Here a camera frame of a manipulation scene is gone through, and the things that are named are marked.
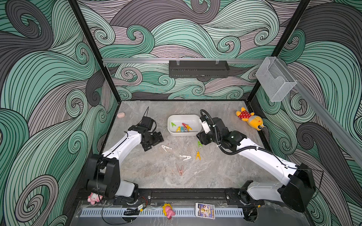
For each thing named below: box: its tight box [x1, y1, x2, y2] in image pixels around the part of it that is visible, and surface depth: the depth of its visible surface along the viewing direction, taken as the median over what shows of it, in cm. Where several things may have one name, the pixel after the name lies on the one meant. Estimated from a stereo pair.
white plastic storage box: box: [167, 113, 203, 137], surface depth 105 cm
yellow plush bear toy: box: [235, 106, 265, 131], surface depth 102 cm
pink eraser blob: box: [116, 112, 126, 119], surface depth 111 cm
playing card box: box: [195, 202, 216, 220], surface depth 70 cm
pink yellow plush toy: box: [162, 203, 176, 220], surface depth 69 cm
